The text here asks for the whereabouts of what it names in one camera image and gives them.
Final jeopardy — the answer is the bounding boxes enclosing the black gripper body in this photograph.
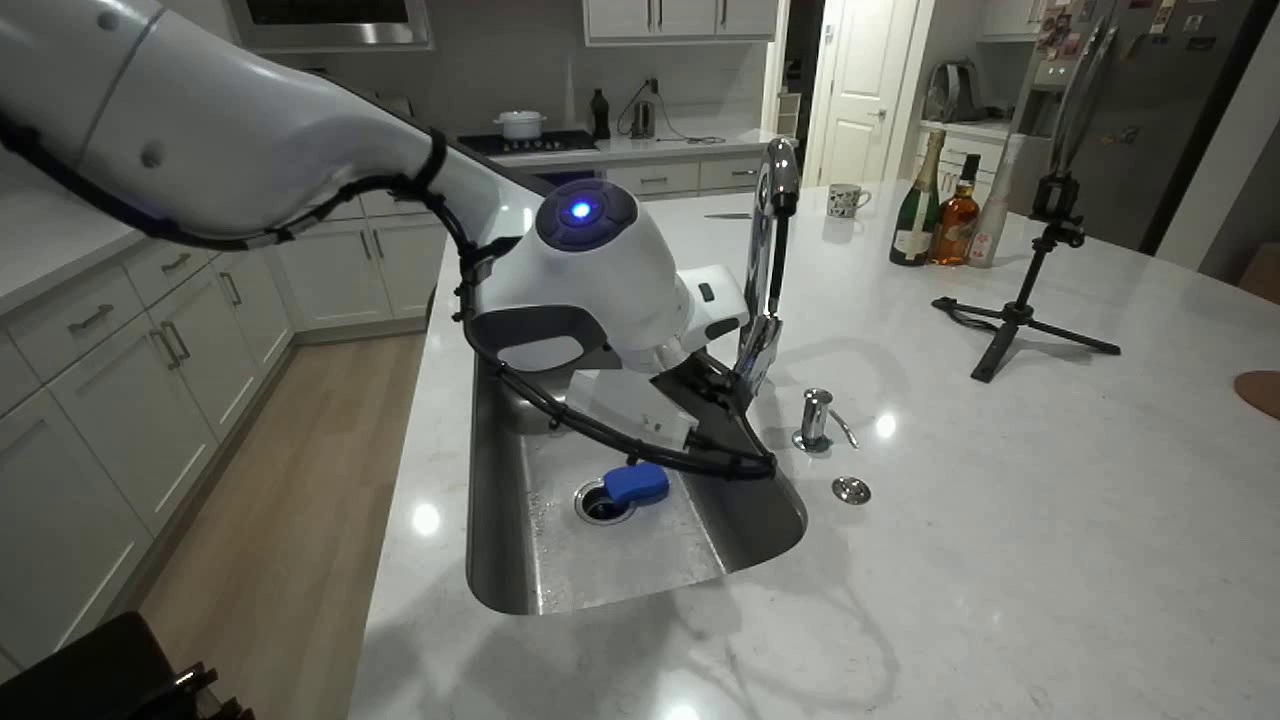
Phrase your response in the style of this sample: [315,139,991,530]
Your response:
[652,344,754,421]

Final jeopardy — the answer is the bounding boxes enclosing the chrome faucet spray head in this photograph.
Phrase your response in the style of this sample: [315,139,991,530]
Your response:
[733,313,789,396]

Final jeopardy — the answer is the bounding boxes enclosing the chrome gooseneck faucet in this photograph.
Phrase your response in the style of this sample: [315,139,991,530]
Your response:
[742,137,808,406]

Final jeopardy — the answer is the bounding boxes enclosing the blue sponge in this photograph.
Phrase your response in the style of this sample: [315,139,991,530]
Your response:
[601,457,676,511]

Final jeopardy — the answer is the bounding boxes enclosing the stainless steel sink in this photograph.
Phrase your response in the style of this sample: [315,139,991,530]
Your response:
[459,298,813,622]

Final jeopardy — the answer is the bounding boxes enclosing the green champagne bottle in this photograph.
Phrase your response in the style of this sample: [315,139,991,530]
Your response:
[888,130,944,269]

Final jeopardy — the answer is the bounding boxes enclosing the pale labelled bottle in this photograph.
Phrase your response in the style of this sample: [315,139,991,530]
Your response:
[971,155,1018,269]

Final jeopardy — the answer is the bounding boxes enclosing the black kitchen range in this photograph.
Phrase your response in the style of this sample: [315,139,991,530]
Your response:
[456,126,601,192]

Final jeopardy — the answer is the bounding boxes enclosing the white panel door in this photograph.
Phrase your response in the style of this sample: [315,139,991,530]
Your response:
[813,0,936,192]

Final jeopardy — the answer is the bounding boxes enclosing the white cooking pot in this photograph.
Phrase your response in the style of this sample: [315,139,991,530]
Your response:
[492,109,548,143]

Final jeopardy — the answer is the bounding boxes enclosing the electric kettle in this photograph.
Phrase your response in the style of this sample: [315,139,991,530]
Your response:
[933,56,977,119]

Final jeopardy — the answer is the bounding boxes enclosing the stainless refrigerator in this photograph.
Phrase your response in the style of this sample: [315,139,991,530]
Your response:
[1012,0,1263,254]

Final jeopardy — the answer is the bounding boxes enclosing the round wooden coaster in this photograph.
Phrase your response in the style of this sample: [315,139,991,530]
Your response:
[1231,369,1280,423]

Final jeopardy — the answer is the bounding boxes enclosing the range hood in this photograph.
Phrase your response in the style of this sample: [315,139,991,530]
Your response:
[234,0,437,56]

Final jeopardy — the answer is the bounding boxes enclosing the white base cabinet run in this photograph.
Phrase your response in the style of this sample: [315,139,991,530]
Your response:
[0,217,453,686]

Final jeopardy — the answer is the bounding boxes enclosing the black floor stand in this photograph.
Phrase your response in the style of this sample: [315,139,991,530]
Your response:
[0,610,258,720]

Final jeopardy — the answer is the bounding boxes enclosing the black camera tripod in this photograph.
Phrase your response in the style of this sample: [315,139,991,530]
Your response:
[929,0,1131,389]

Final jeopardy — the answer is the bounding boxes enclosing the white wall cabinets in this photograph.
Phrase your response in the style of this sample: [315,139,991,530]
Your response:
[577,0,780,51]

